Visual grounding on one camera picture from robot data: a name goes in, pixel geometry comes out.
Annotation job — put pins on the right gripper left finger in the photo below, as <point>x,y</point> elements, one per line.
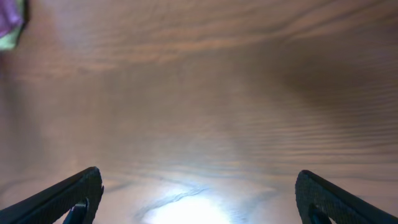
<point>78,196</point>

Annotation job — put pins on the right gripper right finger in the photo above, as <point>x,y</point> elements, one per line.
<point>320,201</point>

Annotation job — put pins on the green folded cloth under purple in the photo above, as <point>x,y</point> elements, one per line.
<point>10,41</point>

